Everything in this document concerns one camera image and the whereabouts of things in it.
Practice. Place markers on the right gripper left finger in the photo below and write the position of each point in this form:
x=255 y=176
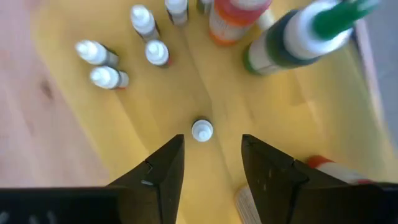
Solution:
x=158 y=186

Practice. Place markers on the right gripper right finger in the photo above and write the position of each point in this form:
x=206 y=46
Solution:
x=270 y=180

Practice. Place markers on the small green dropper bottle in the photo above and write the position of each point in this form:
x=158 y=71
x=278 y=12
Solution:
x=202 y=130

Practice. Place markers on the small dark red dropper bottle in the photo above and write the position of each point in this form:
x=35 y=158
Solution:
x=157 y=53

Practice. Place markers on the large green food coloring bottle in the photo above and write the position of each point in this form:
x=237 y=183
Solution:
x=298 y=40

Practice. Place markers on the small white black-label dropper bottle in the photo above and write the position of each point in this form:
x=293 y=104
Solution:
x=93 y=53

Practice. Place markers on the large orange food coloring bottle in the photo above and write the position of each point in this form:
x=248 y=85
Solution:
x=233 y=21

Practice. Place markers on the yellow translucent plastic tray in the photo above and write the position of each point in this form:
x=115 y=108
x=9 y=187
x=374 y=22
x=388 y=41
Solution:
x=186 y=93

